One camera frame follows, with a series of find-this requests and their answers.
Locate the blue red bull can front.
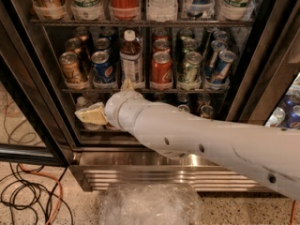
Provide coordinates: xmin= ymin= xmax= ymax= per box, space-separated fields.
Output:
xmin=210 ymin=50 xmax=236 ymax=84

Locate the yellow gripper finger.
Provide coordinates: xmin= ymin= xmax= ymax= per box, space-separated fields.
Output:
xmin=121 ymin=79 xmax=134 ymax=90
xmin=75 ymin=102 xmax=108 ymax=125

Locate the blue pepsi can second row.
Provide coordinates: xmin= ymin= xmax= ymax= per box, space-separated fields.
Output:
xmin=95 ymin=37 xmax=112 ymax=54

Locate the white green bottle top right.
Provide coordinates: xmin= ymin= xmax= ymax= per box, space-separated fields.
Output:
xmin=222 ymin=0 xmax=250 ymax=21

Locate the gold can second row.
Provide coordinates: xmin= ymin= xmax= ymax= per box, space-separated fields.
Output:
xmin=65 ymin=37 xmax=88 ymax=59

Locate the black cable on floor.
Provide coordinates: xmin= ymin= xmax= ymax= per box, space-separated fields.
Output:
xmin=0 ymin=162 xmax=74 ymax=225

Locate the orange cable on floor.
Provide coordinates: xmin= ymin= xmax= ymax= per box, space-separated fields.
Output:
xmin=17 ymin=162 xmax=64 ymax=225

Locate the blue can bottom shelf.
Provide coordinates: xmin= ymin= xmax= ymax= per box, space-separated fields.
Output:
xmin=178 ymin=104 xmax=190 ymax=113

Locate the water bottle bottom shelf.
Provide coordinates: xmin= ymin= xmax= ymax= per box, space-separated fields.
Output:
xmin=76 ymin=97 xmax=93 ymax=111

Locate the green soda can front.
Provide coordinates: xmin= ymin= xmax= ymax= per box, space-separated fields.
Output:
xmin=179 ymin=52 xmax=203 ymax=84

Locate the white green bottle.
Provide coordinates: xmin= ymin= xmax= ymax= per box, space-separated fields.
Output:
xmin=71 ymin=0 xmax=102 ymax=21
xmin=222 ymin=0 xmax=250 ymax=21

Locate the iced tea bottle middle shelf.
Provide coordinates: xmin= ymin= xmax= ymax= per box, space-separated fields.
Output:
xmin=120 ymin=29 xmax=143 ymax=83

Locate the open glass fridge door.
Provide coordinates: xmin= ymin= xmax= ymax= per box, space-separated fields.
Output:
xmin=0 ymin=18 xmax=73 ymax=167

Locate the stainless steel fridge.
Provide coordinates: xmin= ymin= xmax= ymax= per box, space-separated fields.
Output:
xmin=0 ymin=0 xmax=299 ymax=192

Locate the white green bottle top left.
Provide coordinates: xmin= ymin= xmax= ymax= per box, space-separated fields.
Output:
xmin=71 ymin=0 xmax=102 ymax=21

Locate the crumpled clear plastic wrap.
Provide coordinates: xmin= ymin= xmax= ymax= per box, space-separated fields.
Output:
xmin=99 ymin=184 xmax=203 ymax=225

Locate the blue can right compartment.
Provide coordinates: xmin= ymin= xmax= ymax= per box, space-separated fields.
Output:
xmin=283 ymin=105 xmax=300 ymax=128

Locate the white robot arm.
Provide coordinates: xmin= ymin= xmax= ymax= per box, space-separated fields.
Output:
xmin=75 ymin=81 xmax=300 ymax=201

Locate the red coca-cola can front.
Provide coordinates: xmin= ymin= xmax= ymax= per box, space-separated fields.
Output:
xmin=151 ymin=52 xmax=172 ymax=84

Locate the clear water bottle top shelf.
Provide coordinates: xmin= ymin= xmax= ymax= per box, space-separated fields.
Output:
xmin=146 ymin=0 xmax=178 ymax=23

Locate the blue bottle top shelf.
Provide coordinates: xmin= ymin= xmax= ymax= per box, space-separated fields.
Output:
xmin=183 ymin=0 xmax=215 ymax=18

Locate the gold soda can front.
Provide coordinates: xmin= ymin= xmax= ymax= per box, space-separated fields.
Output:
xmin=59 ymin=52 xmax=87 ymax=83

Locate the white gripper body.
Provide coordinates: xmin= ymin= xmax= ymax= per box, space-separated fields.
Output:
xmin=105 ymin=90 xmax=147 ymax=132

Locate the red bull can second row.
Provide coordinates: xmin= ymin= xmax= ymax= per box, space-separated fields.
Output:
xmin=204 ymin=40 xmax=228 ymax=80

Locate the green can second row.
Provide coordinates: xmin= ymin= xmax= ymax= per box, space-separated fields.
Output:
xmin=182 ymin=38 xmax=198 ymax=53

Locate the blue pepsi can front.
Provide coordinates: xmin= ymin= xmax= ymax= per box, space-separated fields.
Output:
xmin=91 ymin=51 xmax=115 ymax=83

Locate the coca-cola bottle top shelf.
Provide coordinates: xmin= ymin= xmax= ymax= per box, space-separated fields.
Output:
xmin=111 ymin=0 xmax=140 ymax=20

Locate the gold can bottom shelf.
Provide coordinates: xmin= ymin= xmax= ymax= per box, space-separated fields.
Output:
xmin=200 ymin=105 xmax=215 ymax=119

